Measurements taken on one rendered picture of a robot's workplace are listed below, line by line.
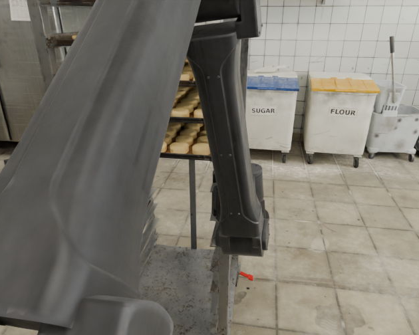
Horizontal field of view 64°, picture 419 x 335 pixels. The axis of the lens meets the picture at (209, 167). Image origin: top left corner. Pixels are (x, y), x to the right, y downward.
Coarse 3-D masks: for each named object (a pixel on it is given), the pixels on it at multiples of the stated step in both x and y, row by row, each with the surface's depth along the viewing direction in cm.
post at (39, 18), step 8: (32, 0) 76; (32, 8) 76; (40, 8) 76; (32, 16) 77; (40, 16) 77; (48, 16) 79; (32, 24) 78; (40, 24) 78; (48, 24) 80; (40, 32) 78; (48, 32) 80; (40, 40) 79; (40, 48) 80; (40, 56) 81; (48, 56) 81; (40, 64) 82; (48, 64) 81; (56, 64) 84; (48, 72) 82; (56, 72) 84; (48, 80) 83
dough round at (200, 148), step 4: (196, 144) 90; (200, 144) 90; (204, 144) 90; (208, 144) 90; (192, 148) 88; (196, 148) 87; (200, 148) 87; (204, 148) 87; (208, 148) 88; (192, 152) 89; (196, 152) 87; (200, 152) 87; (204, 152) 87; (208, 152) 88
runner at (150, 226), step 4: (152, 216) 171; (152, 220) 171; (156, 220) 173; (148, 224) 165; (152, 224) 169; (148, 228) 166; (152, 228) 166; (144, 232) 160; (148, 232) 163; (144, 236) 160; (148, 236) 160; (144, 240) 157; (144, 244) 155; (140, 252) 150
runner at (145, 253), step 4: (156, 232) 178; (152, 236) 173; (156, 236) 175; (148, 240) 168; (152, 240) 172; (156, 240) 172; (148, 244) 167; (152, 244) 169; (144, 248) 162; (148, 248) 166; (152, 248) 166; (144, 252) 162; (148, 252) 163; (140, 256) 157; (144, 256) 161; (148, 256) 161; (140, 260) 157; (144, 260) 158; (140, 264) 156; (144, 264) 156; (140, 268) 153; (140, 272) 151
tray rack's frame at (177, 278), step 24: (240, 72) 135; (192, 168) 158; (192, 192) 164; (192, 216) 170; (192, 240) 176; (168, 264) 167; (192, 264) 167; (240, 264) 172; (144, 288) 152; (168, 288) 152; (192, 288) 152; (168, 312) 140; (192, 312) 140
